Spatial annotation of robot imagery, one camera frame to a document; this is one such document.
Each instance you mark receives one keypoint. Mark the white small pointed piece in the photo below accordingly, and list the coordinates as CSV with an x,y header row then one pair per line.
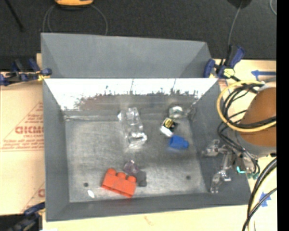
x,y
91,194

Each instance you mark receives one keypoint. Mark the clear glass block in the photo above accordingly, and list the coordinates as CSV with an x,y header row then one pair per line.
x,y
133,126

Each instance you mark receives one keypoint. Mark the black yellow white small object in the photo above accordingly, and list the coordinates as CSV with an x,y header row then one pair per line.
x,y
168,126

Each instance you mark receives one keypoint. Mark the orange-red toy brick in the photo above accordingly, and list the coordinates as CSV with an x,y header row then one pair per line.
x,y
119,183

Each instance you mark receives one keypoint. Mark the clear round glass piece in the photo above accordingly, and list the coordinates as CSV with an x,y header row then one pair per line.
x,y
175,111

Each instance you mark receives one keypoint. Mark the grey metal bin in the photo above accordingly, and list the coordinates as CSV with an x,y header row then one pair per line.
x,y
96,150

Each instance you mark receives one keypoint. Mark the brown cardboard board red print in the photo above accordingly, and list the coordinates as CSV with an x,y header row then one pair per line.
x,y
19,172

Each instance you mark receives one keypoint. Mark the blue small plastic piece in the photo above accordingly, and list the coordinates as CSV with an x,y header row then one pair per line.
x,y
178,143

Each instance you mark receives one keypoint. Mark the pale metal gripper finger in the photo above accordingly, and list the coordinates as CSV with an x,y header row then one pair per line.
x,y
219,178
212,149

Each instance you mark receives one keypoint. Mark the dark grey small block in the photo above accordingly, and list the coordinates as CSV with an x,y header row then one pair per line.
x,y
142,179

